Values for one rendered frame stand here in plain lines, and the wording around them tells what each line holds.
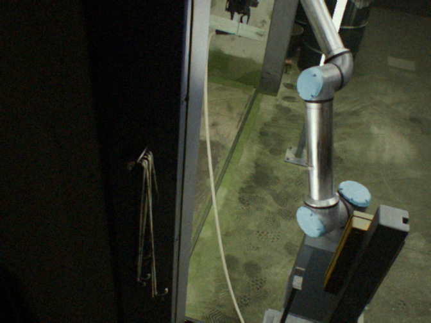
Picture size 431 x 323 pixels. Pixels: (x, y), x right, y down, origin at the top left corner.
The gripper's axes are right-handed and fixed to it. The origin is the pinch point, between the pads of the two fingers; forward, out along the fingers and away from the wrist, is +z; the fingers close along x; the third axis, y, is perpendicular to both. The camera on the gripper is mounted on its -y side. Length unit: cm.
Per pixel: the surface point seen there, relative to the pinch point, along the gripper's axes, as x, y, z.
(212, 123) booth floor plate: -94, 145, 53
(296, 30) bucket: -224, 207, -52
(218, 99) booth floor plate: -113, 170, 34
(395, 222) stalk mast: 36, -115, 45
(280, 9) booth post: -132, 130, -48
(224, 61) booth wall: -122, 184, -1
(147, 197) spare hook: 68, -71, 53
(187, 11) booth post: 75, -89, 13
